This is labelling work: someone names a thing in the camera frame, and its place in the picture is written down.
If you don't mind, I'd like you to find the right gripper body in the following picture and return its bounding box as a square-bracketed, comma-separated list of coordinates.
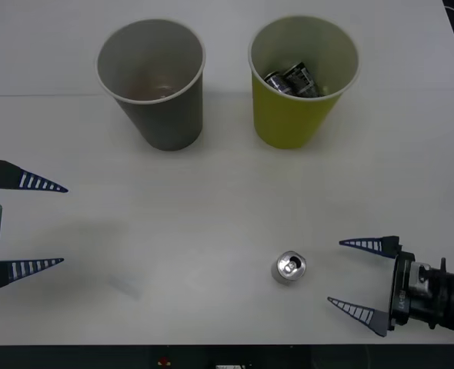
[387, 251, 417, 332]

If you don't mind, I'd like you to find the grey plastic bin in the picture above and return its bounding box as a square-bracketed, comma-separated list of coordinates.
[95, 18, 207, 151]

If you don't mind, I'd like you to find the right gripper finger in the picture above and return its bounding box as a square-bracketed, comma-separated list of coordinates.
[339, 235, 402, 260]
[327, 296, 390, 338]

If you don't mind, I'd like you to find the yellow-green plastic bin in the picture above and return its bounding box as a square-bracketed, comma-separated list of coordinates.
[248, 15, 362, 150]

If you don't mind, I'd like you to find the black robot torso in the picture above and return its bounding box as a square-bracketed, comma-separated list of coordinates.
[0, 344, 454, 369]

